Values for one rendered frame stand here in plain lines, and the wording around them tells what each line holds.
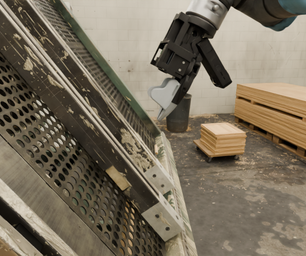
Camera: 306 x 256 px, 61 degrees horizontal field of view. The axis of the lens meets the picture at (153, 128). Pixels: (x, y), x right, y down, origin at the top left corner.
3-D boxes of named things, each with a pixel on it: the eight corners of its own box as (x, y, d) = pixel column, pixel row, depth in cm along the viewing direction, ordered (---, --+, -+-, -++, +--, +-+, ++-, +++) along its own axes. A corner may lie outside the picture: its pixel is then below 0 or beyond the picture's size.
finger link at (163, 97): (139, 110, 55) (158, 71, 54) (163, 122, 57) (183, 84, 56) (141, 114, 52) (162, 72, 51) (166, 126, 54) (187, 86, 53)
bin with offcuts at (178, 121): (194, 132, 473) (196, 96, 454) (167, 134, 463) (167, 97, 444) (185, 124, 521) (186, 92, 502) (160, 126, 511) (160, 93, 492)
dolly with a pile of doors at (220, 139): (244, 161, 352) (247, 132, 340) (208, 164, 341) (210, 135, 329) (223, 145, 409) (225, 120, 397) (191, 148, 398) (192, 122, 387)
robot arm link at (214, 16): (217, 16, 57) (236, 10, 49) (207, 35, 57) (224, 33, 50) (188, -3, 54) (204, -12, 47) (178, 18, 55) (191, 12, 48)
